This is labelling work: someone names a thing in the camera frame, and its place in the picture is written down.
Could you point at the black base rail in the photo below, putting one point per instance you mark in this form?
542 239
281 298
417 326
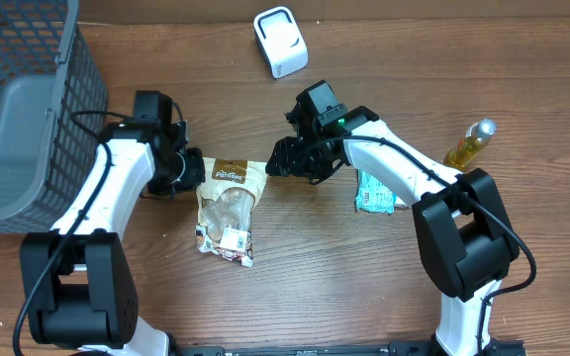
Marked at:
295 350

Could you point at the white barcode scanner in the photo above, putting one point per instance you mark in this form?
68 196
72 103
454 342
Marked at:
280 41

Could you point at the dark grey plastic basket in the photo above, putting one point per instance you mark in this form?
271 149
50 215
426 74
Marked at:
46 73

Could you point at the teal wipes packet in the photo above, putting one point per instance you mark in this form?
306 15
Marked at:
372 196

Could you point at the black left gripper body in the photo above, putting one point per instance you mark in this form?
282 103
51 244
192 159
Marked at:
192 169

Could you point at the brown snack pouch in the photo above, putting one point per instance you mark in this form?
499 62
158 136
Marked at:
228 196

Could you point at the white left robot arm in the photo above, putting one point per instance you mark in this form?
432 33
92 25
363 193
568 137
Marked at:
79 289

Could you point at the small white brown wrapper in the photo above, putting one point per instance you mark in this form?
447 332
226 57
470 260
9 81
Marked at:
235 245

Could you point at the teal tissue pack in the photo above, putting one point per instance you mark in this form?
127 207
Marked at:
399 203

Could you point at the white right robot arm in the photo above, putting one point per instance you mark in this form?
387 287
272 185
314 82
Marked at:
464 234

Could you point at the yellow liquid bottle grey cap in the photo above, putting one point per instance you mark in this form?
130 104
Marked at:
476 138

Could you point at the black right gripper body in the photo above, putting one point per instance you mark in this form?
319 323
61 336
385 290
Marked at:
310 161

